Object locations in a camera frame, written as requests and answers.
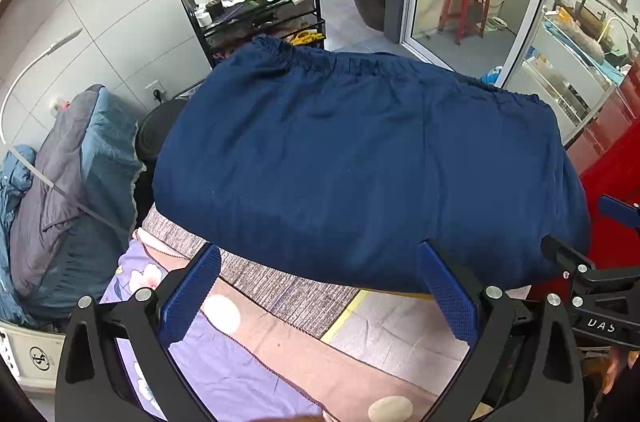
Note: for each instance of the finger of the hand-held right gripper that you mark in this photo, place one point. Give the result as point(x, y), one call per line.
point(565, 254)
point(622, 209)

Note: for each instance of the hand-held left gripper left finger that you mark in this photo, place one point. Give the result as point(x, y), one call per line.
point(192, 292)

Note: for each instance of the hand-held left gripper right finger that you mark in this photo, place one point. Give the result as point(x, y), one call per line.
point(447, 297)

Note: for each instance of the navy blue padded jacket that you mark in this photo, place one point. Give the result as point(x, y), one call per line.
point(350, 162)

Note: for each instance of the person's right hand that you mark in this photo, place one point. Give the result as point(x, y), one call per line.
point(617, 367)

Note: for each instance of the pale mat with yellow border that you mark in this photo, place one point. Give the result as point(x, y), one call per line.
point(400, 332)

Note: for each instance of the red cabinet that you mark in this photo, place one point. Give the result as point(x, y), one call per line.
point(615, 142)

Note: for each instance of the grey striped blanket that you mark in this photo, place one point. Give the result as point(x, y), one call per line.
point(280, 292)

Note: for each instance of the purple floral bed sheet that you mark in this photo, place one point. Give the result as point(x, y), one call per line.
point(240, 377)

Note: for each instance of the grey teal quilted jacket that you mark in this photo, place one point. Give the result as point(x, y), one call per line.
point(85, 262)

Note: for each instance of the glass display counter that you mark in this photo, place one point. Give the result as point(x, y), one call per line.
point(565, 77)

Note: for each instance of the black round stool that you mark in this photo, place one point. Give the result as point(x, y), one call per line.
point(155, 132)

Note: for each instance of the white beauty machine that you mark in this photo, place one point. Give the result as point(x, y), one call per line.
point(35, 357)

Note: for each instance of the black metal trolley cart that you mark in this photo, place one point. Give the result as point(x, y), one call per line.
point(250, 27)

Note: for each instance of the white wall socket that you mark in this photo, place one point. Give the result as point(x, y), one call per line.
point(156, 90)
point(59, 105)

